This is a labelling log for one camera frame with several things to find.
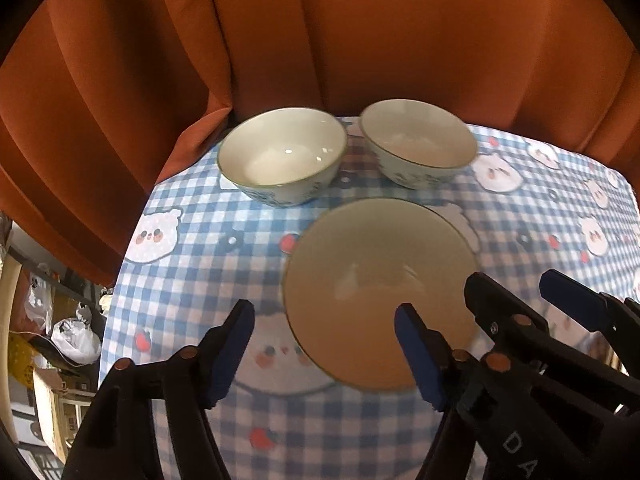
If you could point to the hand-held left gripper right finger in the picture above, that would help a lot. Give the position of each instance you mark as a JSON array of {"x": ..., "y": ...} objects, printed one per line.
[{"x": 420, "y": 360}]

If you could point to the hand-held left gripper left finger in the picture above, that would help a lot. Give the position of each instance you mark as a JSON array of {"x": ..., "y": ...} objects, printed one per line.
[{"x": 227, "y": 355}]

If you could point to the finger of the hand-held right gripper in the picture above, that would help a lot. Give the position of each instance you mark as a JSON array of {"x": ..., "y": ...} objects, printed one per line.
[
  {"x": 575, "y": 297},
  {"x": 495, "y": 305}
]

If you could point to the blue checked bear tablecloth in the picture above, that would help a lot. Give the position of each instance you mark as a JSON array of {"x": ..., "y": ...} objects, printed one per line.
[{"x": 200, "y": 270}]

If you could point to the white plastic bag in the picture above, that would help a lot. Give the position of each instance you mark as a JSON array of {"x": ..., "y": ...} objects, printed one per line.
[
  {"x": 37, "y": 302},
  {"x": 75, "y": 342}
]

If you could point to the wooden shelf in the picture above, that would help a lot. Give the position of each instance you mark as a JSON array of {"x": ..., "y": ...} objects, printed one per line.
[{"x": 55, "y": 282}]

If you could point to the yellow packet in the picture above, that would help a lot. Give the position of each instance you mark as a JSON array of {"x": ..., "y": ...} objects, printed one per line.
[{"x": 20, "y": 360}]

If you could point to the orange curtain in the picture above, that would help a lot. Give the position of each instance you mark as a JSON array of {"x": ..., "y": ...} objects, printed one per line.
[{"x": 350, "y": 35}]

